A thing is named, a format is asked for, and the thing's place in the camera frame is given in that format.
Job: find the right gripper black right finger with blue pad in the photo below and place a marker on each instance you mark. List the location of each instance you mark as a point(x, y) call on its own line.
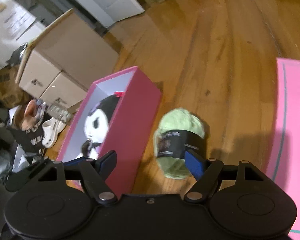
point(205, 172)

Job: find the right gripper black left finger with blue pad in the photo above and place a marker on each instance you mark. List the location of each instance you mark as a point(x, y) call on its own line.
point(93, 174)

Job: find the green yarn ball black label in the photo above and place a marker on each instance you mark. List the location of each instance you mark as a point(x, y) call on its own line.
point(178, 131)

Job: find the pink box lid teal border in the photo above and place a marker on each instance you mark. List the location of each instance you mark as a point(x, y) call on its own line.
point(284, 161)

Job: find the black white plush toy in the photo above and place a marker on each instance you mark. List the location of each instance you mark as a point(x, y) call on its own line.
point(96, 126)

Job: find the white clog shoe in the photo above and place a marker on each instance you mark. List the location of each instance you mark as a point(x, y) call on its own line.
point(51, 129)

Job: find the pink open storage box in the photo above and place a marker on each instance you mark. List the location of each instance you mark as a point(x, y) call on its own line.
point(129, 128)

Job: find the black printed bag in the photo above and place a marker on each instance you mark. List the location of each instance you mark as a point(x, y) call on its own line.
point(25, 122)

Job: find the brown paper bag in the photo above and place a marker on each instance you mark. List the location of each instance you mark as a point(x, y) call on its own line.
point(11, 94)

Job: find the white cabinet with papers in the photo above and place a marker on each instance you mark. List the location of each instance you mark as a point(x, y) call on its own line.
point(17, 26)

